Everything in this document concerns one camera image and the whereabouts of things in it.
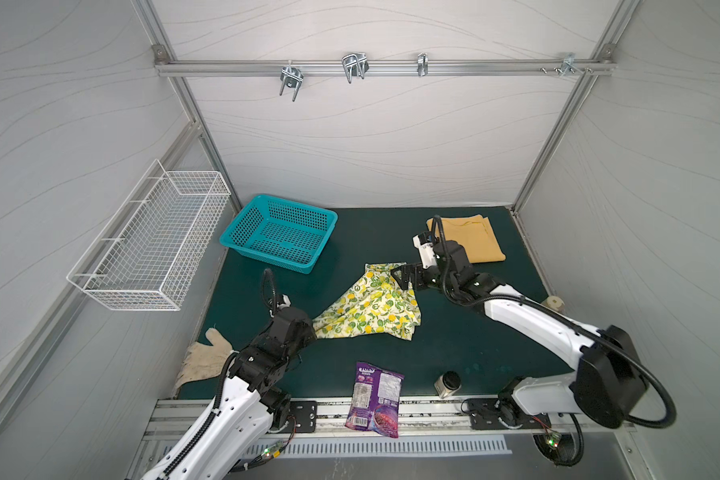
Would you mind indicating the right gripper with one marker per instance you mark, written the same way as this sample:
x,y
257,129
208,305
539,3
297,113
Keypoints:
x,y
421,276

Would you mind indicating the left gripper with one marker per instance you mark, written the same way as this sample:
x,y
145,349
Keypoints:
x,y
309,333

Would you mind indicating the green floral skirt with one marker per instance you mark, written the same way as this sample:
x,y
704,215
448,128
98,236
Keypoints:
x,y
374,304

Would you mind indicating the yellow skirt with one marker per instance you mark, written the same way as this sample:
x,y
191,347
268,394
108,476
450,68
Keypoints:
x,y
476,236

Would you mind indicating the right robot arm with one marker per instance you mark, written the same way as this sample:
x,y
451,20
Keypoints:
x,y
607,382

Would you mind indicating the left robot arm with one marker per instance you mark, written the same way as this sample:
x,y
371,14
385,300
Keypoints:
x,y
247,403

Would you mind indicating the green table mat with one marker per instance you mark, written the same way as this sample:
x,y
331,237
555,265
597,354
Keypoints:
x,y
485,353

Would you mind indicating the beige work glove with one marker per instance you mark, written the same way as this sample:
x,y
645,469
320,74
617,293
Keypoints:
x,y
204,361

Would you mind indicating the teal plastic basket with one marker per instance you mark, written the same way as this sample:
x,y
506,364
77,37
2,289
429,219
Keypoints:
x,y
280,232

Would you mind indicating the purple snack bag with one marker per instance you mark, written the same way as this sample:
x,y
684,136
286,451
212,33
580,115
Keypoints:
x,y
375,401

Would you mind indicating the small black-lidded jar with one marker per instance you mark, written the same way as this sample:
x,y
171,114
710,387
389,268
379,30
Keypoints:
x,y
447,384

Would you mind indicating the small white bottle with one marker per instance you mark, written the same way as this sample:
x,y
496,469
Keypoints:
x,y
554,303

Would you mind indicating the metal clamp right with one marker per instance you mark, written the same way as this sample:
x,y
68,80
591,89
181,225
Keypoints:
x,y
422,65

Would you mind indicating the metal u-bolt clamp middle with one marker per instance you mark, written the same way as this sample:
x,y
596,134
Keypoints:
x,y
355,65

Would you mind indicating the metal u-bolt clamp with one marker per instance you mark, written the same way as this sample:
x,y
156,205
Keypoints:
x,y
291,79
355,65

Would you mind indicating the metal u-bolt clamp left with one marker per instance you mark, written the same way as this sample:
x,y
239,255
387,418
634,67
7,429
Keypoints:
x,y
291,79

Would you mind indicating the aluminium cross bar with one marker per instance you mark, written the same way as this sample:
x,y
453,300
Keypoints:
x,y
377,68

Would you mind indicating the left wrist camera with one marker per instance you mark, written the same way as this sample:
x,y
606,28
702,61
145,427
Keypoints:
x,y
283,301

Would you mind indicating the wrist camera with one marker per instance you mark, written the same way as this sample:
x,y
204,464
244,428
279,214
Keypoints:
x,y
283,301
424,243

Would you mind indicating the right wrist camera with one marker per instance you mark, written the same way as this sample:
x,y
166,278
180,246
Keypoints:
x,y
424,243

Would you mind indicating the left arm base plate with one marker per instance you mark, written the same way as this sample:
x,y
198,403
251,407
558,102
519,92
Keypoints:
x,y
299,417

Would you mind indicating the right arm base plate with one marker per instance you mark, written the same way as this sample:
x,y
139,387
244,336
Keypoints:
x,y
486,414

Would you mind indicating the white wire basket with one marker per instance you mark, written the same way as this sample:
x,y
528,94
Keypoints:
x,y
148,253

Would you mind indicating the metal corner bracket bolts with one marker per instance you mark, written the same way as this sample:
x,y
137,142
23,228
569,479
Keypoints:
x,y
567,68

